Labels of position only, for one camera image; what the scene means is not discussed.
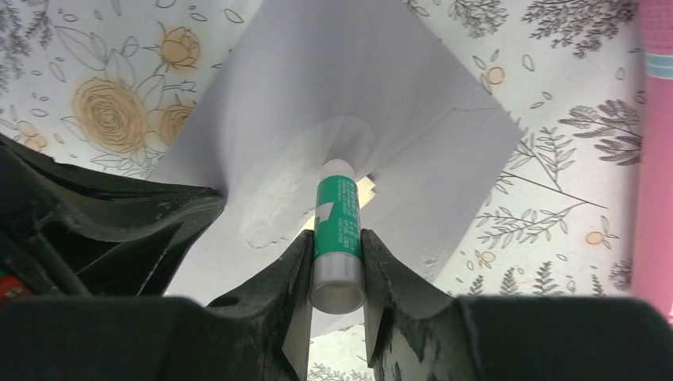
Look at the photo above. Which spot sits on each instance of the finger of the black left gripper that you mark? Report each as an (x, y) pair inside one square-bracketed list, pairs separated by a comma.
[(52, 256), (36, 191)]

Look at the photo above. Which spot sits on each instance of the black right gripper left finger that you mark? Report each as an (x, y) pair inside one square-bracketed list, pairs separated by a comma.
[(259, 330)]

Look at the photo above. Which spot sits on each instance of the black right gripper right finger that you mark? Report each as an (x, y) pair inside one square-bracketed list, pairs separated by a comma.
[(415, 331)]

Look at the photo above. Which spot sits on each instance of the green white glue stick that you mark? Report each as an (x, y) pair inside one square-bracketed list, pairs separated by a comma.
[(337, 281)]

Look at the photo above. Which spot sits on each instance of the floral patterned table mat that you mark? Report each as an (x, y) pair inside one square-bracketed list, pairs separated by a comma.
[(109, 85)]

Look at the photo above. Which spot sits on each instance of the pink microphone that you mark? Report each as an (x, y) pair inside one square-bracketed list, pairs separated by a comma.
[(652, 254)]

